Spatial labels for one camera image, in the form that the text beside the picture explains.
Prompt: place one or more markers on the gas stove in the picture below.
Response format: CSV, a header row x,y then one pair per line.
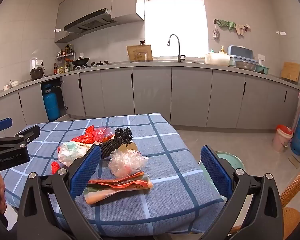
x,y
95,64

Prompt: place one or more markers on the cardboard piece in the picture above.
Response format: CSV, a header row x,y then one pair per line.
x,y
294,162

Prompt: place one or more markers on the round beige paper lid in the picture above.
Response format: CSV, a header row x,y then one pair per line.
x,y
133,148

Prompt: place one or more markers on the orange snack wrapper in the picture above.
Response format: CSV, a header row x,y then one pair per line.
x,y
120,187

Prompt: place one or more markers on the small green plastic basin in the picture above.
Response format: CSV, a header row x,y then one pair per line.
x,y
262,69

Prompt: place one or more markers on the small wooden cutting board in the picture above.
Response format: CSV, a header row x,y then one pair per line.
x,y
290,72

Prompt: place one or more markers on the spice rack with bottles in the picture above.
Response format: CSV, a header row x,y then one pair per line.
x,y
65,55

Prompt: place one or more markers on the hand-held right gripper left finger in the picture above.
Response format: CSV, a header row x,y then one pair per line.
x,y
86,172

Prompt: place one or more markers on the clear plastic wrap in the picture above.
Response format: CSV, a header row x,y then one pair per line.
x,y
126,163

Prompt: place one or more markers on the pale green metal basin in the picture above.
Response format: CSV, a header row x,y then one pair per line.
x,y
227,158

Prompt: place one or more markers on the black foam net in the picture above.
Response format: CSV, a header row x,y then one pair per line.
x,y
115,142

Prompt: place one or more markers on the knife block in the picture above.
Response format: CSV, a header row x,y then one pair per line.
x,y
142,42

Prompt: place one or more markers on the white foam net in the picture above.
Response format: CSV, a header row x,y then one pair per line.
x,y
70,153

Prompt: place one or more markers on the dark rice cooker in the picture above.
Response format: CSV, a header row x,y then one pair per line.
x,y
36,73

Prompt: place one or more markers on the black wok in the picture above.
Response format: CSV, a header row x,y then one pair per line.
x,y
80,61

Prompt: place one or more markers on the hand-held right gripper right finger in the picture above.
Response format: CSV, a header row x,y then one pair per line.
x,y
216,170

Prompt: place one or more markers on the steel colander basin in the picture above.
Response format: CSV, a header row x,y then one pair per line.
x,y
245,65

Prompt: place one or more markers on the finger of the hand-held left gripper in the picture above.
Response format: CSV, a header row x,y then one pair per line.
x,y
27,136
2,125

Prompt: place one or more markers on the white wall hook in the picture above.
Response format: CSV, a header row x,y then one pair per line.
x,y
281,33

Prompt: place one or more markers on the bright window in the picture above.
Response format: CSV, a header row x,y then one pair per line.
x,y
175,27

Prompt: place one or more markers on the grey kitchen countertop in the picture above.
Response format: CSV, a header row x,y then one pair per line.
x,y
160,63

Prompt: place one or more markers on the soap dispenser bottle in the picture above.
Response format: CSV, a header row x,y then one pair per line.
x,y
222,50

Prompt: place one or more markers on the blue dish rack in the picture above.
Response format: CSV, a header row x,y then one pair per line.
x,y
241,51

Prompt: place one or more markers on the curved steel faucet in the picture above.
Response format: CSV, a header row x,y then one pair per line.
x,y
178,52

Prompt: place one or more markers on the grey hanging duster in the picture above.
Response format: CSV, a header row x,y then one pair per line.
x,y
216,34

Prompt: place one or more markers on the pink bucket with red liner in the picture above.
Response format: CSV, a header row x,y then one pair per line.
x,y
281,140

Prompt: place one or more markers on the white wall outlet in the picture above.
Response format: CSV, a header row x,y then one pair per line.
x,y
261,56

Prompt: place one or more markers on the green hanging cloth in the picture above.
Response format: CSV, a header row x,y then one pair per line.
x,y
226,23

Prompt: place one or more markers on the white plastic tub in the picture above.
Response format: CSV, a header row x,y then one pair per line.
x,y
217,59

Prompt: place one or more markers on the beige hanging gloves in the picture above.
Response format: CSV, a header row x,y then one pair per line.
x,y
241,29

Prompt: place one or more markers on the red plastic bag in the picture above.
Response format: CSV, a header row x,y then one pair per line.
x,y
90,132

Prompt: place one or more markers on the grey lower kitchen cabinets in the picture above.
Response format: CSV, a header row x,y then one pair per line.
x,y
152,95

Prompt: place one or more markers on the wicker chair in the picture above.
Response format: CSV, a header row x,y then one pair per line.
x,y
292,187

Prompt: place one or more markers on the blue checkered tablecloth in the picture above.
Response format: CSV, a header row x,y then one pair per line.
x,y
160,140

